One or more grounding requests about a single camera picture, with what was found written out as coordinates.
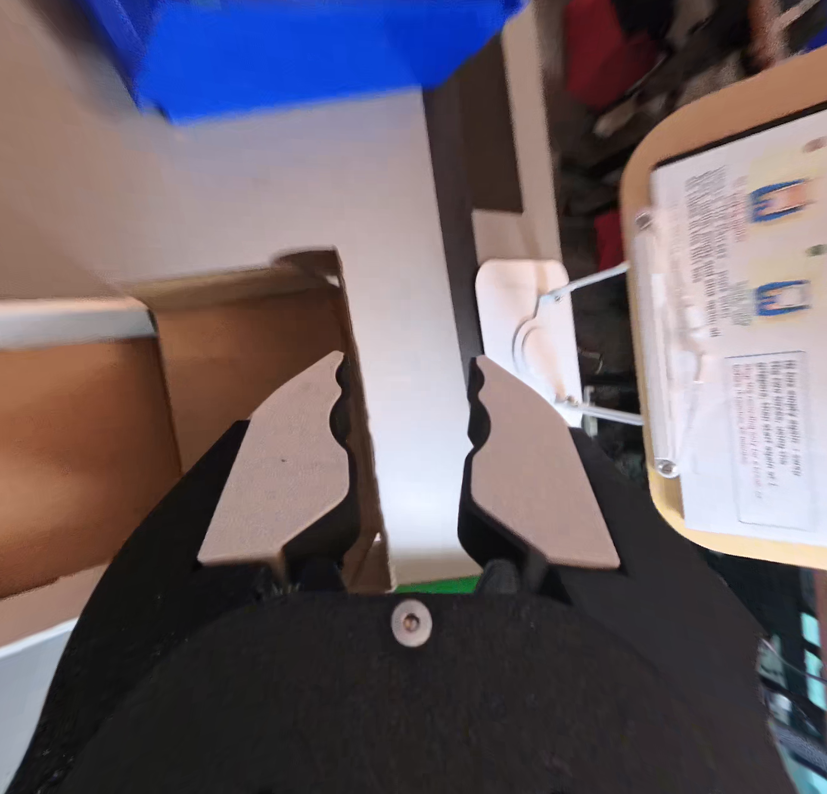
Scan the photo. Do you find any blue plastic bin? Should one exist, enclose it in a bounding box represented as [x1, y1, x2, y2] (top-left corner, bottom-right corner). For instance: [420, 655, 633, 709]
[52, 0, 527, 126]

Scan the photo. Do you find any red bag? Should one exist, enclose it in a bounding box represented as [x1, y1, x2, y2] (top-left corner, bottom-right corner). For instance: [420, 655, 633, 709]
[561, 0, 661, 111]

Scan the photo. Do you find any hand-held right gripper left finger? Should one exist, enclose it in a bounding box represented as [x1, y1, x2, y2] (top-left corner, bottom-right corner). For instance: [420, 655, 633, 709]
[196, 351, 361, 582]

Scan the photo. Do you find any small cardboard box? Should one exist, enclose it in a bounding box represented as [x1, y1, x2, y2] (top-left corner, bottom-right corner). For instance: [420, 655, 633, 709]
[0, 248, 395, 756]

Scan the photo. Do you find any grey desk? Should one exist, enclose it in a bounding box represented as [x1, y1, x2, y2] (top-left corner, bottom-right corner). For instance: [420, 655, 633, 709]
[0, 0, 563, 646]

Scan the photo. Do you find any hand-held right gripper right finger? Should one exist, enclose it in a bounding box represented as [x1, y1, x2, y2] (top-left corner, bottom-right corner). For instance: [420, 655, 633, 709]
[456, 355, 622, 585]

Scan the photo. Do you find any green plastic bin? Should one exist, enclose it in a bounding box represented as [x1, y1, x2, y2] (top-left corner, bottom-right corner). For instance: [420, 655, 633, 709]
[393, 574, 482, 596]

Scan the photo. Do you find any printed instruction sheet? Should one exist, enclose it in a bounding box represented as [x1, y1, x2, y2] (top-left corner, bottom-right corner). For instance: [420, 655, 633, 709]
[649, 106, 827, 533]

